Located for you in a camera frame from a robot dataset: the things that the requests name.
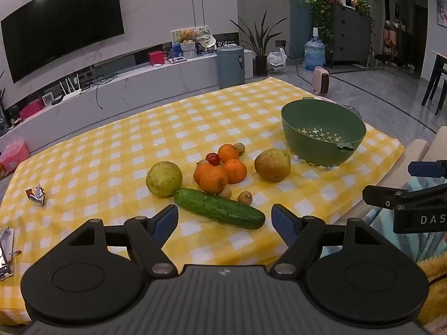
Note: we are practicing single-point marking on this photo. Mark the orange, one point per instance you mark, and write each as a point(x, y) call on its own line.
point(213, 180)
point(197, 176)
point(228, 153)
point(235, 171)

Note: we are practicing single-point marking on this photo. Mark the green colander bowl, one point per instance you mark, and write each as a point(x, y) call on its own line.
point(321, 118)

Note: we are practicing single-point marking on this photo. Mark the black flat television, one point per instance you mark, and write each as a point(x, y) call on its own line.
point(59, 24)

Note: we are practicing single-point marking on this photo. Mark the yellow-green round fruit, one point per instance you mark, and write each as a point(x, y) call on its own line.
point(272, 165)

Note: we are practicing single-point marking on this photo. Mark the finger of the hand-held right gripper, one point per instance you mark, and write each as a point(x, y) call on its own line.
point(426, 169)
point(384, 196)

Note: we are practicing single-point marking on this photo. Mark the small white display device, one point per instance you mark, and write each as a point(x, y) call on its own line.
point(49, 99)

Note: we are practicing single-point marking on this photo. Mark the crumpled foil wrapper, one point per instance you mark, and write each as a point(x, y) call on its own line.
point(36, 195)

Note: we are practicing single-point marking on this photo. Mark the trailing pothos plant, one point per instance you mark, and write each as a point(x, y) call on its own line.
point(321, 0)

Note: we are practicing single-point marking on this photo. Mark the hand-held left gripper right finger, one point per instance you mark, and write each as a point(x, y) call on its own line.
point(283, 223)

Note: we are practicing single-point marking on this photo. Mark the yellow checkered tablecloth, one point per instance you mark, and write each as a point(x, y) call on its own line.
point(139, 129)

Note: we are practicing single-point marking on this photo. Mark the dark dining chair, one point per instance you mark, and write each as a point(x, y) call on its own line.
point(433, 80)

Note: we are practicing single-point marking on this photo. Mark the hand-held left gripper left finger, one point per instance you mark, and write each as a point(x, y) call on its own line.
point(166, 221)

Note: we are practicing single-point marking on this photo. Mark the green cucumber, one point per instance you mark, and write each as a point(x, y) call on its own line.
point(216, 207)

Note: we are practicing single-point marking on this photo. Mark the white patterned hat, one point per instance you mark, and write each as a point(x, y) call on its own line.
point(207, 43)

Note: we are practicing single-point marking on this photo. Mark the pink space heater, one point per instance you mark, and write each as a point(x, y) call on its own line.
point(321, 81)

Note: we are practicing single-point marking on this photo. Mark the white router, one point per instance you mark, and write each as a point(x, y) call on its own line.
point(71, 92)

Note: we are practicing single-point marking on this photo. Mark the yellow-green pear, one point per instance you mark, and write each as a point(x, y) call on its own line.
point(164, 178)

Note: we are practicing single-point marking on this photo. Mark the long-leaf potted plant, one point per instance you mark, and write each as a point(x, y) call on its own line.
point(261, 62)

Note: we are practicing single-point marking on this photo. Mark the white bouquet wrap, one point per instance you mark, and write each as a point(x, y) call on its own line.
point(188, 49)

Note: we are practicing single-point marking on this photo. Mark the blue-grey trash bin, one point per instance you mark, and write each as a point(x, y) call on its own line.
point(230, 66)

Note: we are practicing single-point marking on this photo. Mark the white low media console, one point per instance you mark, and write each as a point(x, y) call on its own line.
point(139, 80)

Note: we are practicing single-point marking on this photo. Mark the blue water jug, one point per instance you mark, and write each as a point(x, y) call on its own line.
point(315, 54)

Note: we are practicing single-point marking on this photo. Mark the yellow fuzzy cloth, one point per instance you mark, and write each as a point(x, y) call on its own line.
point(434, 286)

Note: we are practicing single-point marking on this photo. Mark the brown teddy bear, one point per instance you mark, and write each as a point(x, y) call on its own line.
point(187, 35)

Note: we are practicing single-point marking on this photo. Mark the magenta box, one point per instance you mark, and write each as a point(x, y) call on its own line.
point(30, 109)

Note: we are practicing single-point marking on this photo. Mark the teal fuzzy clothing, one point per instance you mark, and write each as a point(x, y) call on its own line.
point(422, 188)

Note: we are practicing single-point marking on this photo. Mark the printed picture board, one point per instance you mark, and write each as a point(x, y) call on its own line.
point(204, 33)

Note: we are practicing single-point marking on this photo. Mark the white plastic bag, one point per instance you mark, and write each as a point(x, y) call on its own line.
point(276, 62)

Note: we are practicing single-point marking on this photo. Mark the small green potted plant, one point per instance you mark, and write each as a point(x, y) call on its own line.
point(363, 7)

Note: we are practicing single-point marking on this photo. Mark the red cherry tomato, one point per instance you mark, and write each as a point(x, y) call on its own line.
point(212, 159)

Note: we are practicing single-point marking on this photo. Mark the pink storage bin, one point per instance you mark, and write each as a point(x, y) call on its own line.
point(14, 155)

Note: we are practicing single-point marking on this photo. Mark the red box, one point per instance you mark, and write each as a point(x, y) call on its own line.
point(155, 58)

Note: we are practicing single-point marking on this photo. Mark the dark drawer cabinet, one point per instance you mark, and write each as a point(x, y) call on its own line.
point(349, 35)

